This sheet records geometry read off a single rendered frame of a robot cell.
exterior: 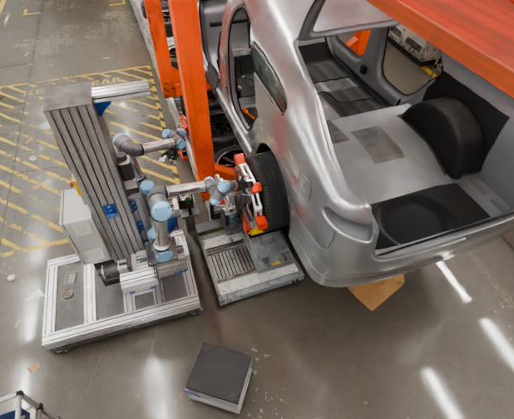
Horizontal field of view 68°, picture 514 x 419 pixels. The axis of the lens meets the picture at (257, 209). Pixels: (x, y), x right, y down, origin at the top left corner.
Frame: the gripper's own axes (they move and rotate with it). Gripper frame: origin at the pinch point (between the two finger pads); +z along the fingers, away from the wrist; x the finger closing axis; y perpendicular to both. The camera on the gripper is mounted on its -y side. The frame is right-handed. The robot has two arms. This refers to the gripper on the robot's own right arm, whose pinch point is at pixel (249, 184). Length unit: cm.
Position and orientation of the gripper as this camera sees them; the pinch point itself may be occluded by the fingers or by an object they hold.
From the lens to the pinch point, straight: 280.3
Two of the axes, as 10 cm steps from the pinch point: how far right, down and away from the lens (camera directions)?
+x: 1.6, 9.9, -0.1
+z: 4.5, -0.7, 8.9
